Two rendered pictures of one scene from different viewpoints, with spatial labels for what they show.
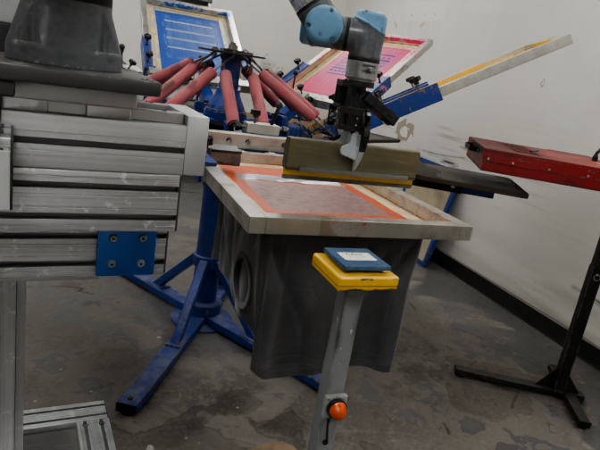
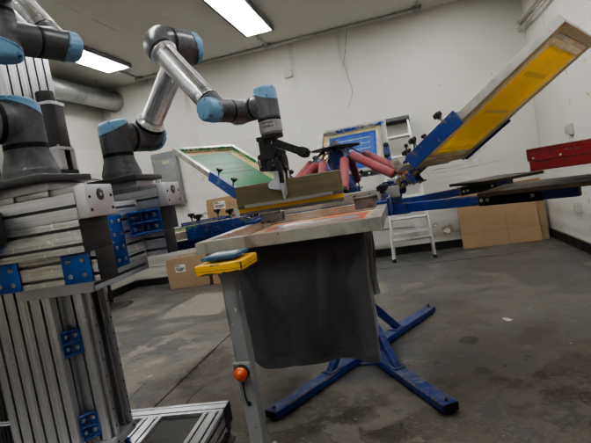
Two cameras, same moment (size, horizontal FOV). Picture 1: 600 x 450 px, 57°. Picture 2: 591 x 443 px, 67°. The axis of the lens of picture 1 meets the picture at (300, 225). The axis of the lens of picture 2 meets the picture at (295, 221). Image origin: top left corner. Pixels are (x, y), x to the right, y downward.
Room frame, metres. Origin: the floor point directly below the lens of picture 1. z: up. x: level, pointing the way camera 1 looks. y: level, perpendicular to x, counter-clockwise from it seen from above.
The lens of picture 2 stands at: (0.21, -1.01, 1.11)
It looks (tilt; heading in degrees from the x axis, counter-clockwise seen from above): 4 degrees down; 38
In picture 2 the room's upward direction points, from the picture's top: 10 degrees counter-clockwise
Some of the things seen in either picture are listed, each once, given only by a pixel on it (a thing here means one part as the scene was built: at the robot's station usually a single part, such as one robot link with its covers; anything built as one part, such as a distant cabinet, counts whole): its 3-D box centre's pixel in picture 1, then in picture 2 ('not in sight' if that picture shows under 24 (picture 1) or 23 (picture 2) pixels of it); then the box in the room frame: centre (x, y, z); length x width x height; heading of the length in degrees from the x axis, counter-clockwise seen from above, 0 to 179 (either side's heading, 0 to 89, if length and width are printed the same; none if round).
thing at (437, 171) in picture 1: (365, 167); (450, 201); (2.49, -0.25, 0.91); 1.34 x 0.40 x 0.08; 84
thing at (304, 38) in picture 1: (324, 29); (241, 111); (1.34, 0.02, 1.39); 0.11 x 0.11 x 0.08; 89
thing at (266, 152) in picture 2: (352, 105); (273, 153); (1.36, -0.08, 1.23); 0.09 x 0.08 x 0.12; 113
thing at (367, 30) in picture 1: (366, 37); (266, 104); (1.36, -0.08, 1.39); 0.09 x 0.08 x 0.11; 89
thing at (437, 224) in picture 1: (307, 186); (310, 221); (1.60, 0.00, 0.97); 0.79 x 0.58 x 0.04; 24
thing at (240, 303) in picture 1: (245, 250); not in sight; (1.48, 0.14, 0.79); 0.46 x 0.09 x 0.33; 24
